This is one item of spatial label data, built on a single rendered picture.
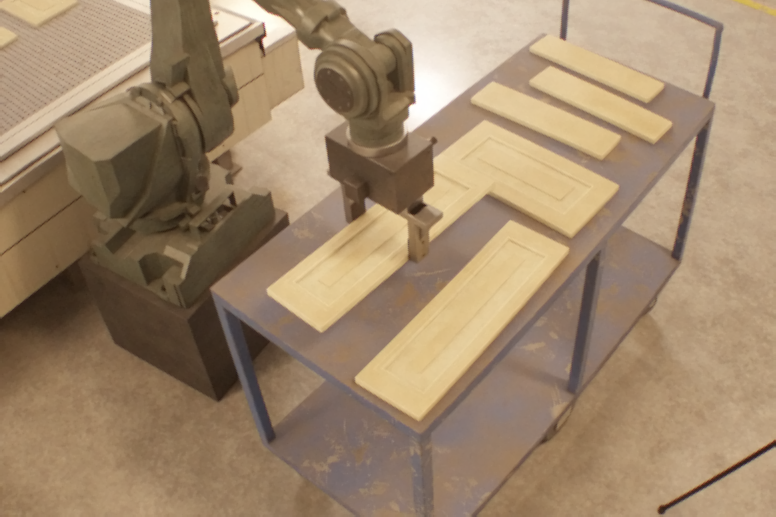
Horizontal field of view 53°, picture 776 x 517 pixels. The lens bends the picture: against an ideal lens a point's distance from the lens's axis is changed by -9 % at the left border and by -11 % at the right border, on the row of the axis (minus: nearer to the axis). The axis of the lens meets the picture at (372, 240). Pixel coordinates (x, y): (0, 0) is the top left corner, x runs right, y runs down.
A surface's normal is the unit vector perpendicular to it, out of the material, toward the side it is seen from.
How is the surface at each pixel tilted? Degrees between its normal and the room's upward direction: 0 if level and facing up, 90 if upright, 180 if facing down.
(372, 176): 90
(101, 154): 0
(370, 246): 0
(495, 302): 11
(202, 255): 90
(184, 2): 90
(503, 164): 0
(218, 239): 90
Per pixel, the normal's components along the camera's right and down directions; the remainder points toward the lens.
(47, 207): 0.75, 0.42
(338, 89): -0.66, 0.56
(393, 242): 0.07, -0.61
